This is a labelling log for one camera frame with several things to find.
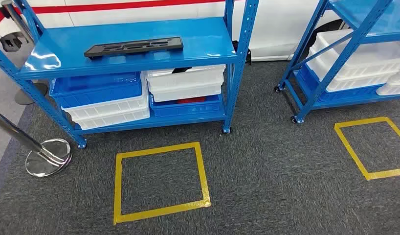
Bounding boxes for black plastic frame part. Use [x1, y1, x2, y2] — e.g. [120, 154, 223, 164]
[84, 36, 184, 59]

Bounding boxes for blue metal shelf rack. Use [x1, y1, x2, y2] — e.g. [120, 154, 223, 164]
[0, 0, 260, 149]
[273, 0, 400, 124]

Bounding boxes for red item in crate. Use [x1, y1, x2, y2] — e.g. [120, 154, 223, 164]
[177, 96, 206, 104]

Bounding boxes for yellow floor tape square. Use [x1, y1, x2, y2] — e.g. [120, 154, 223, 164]
[334, 117, 400, 181]
[113, 141, 211, 226]

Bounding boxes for white car with red stripe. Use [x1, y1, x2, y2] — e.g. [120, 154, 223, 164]
[0, 0, 350, 63]

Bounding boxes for grey floor outlet box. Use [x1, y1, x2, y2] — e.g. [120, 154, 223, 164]
[0, 31, 30, 53]

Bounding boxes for black bracket object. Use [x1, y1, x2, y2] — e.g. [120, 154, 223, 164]
[232, 40, 252, 66]

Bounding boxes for dark-based stanchion post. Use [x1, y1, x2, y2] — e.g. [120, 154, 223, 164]
[0, 0, 49, 106]

